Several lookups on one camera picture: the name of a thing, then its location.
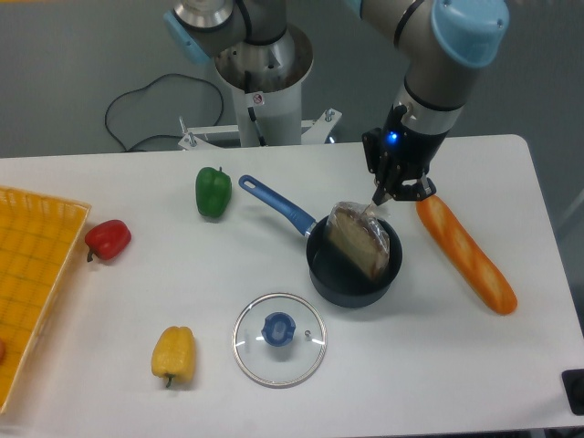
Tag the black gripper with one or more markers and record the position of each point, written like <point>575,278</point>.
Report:
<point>395,151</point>

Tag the bagged toast slice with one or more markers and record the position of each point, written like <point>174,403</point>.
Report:
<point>359,237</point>

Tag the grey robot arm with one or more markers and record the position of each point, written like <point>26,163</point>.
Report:
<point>448,43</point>

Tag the orange baguette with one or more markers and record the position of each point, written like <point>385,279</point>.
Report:
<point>477,269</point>

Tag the green bell pepper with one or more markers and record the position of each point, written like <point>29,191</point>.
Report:
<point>213,191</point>

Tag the glass lid with blue knob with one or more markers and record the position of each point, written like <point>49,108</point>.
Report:
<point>279,340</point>

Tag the black device at table edge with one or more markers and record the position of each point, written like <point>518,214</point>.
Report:
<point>573,381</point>

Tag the yellow bell pepper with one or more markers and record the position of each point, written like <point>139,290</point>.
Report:
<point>174,355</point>

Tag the red bell pepper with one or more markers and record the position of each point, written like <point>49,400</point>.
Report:
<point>107,240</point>

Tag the yellow woven basket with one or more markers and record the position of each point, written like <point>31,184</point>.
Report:
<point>39,233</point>

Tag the white table bracket right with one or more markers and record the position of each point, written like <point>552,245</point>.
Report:
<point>318,131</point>

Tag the dark pot with blue handle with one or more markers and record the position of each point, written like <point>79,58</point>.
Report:
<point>335,276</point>

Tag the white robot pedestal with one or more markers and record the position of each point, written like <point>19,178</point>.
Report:
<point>266,87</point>

